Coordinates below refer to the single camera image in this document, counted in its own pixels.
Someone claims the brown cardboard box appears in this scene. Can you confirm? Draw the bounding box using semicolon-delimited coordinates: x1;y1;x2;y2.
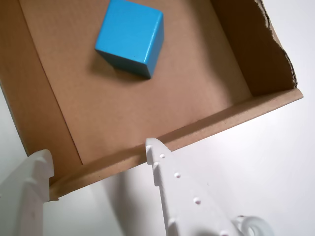
0;0;304;202

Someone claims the blue cube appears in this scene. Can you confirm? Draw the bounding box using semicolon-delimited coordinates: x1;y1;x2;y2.
94;0;165;80

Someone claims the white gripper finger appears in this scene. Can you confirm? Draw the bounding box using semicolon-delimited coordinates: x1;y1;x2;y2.
145;137;275;236
0;148;55;236

